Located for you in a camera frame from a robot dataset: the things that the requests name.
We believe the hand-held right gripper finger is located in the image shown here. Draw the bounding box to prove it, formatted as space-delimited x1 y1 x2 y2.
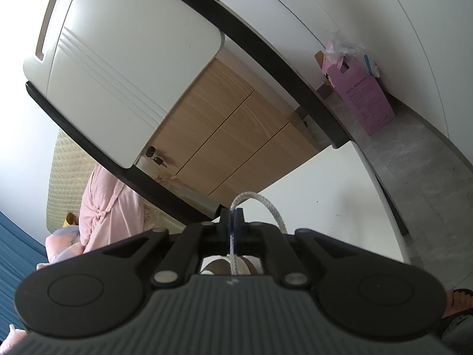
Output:
103 208 233 290
234 208 358 289

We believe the brown and white sneaker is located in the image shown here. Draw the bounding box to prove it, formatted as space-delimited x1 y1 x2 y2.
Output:
200 254 266 276

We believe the grey white shoelace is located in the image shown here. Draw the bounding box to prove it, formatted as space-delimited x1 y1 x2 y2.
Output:
229 191 291 276

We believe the cabinet lock with keys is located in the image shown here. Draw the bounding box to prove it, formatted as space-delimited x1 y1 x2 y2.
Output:
147 147 168 168

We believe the wooden drawer cabinet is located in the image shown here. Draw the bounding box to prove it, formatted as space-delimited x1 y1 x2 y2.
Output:
135 37 324 208

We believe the pink cloth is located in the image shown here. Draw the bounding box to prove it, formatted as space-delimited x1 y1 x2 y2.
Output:
76 164 178 256

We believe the purple peach cloth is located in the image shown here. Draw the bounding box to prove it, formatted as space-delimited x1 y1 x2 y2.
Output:
45 225 85 264

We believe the bed with pink bedding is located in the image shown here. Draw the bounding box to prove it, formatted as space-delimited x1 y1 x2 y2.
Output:
46 128 222 235

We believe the pink cardboard box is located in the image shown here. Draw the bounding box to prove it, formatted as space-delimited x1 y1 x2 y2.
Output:
314 41 394 136

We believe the clear plastic bag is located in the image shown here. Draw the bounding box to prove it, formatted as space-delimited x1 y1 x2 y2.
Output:
325 30 370 63

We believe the blue curtain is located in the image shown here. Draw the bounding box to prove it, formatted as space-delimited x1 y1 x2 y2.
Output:
0 211 48 337

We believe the person's foot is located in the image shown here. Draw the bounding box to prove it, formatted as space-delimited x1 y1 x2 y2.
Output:
441 288 473 319

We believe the white chair with black frame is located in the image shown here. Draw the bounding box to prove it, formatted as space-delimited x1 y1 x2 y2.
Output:
22 0 412 267

